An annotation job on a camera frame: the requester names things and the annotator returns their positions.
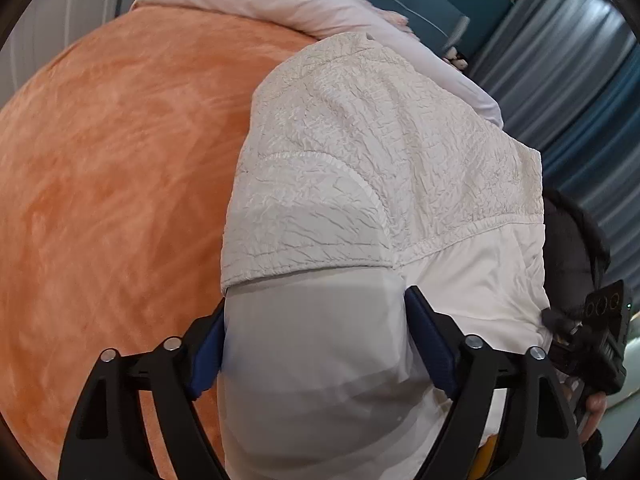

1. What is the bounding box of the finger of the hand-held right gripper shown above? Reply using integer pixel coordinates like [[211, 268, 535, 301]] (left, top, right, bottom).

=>
[[550, 322, 594, 362]]

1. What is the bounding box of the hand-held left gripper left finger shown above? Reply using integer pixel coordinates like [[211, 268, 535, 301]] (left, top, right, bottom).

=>
[[59, 302, 228, 480]]

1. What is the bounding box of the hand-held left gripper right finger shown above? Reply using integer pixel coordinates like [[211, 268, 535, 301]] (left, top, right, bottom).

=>
[[406, 285, 586, 480]]

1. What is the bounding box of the white crinkled garment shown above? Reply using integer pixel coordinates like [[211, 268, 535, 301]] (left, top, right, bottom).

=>
[[220, 32, 553, 480]]

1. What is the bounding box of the person's right hand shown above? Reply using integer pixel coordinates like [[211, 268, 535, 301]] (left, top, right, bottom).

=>
[[575, 391, 609, 442]]

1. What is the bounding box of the person's dark fuzzy clothing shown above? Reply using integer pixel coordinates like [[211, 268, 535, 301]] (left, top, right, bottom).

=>
[[541, 186, 613, 333]]

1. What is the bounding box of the orange plush blanket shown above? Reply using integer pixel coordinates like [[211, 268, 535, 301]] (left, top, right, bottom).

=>
[[0, 2, 501, 480]]

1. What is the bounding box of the grey curtain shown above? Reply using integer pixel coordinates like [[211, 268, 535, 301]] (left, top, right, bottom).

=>
[[470, 0, 640, 311]]

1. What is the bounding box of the grey bedside object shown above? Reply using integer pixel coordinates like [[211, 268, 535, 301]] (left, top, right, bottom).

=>
[[451, 15, 472, 47]]

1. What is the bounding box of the pink pillow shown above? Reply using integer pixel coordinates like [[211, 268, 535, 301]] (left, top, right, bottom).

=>
[[382, 10, 419, 36]]

